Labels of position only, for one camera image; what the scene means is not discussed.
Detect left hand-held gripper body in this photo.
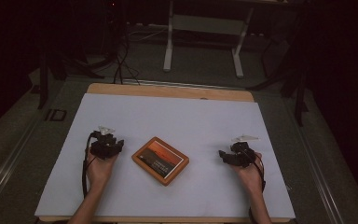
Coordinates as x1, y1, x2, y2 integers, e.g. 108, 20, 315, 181
89, 125, 121, 161

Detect person's right hand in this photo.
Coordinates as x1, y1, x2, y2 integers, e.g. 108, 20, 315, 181
229, 151, 266, 194

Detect black floor bracket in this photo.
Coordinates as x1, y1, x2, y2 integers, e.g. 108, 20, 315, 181
44, 108, 68, 122

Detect wooden picture frame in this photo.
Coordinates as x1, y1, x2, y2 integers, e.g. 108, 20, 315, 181
131, 136, 190, 187

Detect person's left hand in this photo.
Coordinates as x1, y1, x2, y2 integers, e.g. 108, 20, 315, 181
86, 148, 119, 191

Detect black metal stand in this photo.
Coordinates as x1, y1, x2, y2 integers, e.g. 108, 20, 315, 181
36, 46, 105, 110
247, 6, 310, 127

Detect white paper sheet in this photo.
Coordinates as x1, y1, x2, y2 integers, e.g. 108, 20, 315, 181
34, 92, 296, 219

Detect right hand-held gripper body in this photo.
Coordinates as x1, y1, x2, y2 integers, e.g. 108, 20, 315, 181
229, 134, 261, 169

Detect black floor cables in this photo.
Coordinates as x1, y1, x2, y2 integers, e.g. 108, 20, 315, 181
113, 29, 142, 86

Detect metal floor rail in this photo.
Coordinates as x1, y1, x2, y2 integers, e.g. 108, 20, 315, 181
0, 116, 46, 206
283, 96, 345, 224

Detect white metal desk frame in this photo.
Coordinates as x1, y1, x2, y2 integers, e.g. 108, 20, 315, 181
162, 0, 255, 79

